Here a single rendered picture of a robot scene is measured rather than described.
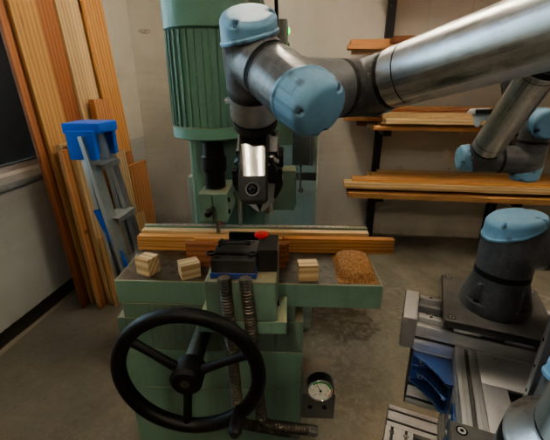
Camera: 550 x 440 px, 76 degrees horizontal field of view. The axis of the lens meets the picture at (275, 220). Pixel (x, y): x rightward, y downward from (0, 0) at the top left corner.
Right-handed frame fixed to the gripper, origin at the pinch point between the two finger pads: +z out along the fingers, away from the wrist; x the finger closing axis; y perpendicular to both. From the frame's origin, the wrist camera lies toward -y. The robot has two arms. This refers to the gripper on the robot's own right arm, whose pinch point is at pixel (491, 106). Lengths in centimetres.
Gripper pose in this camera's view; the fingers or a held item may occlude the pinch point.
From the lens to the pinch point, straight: 146.0
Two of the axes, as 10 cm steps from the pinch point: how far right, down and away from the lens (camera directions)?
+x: 9.8, -0.8, -1.8
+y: 1.3, 9.3, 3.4
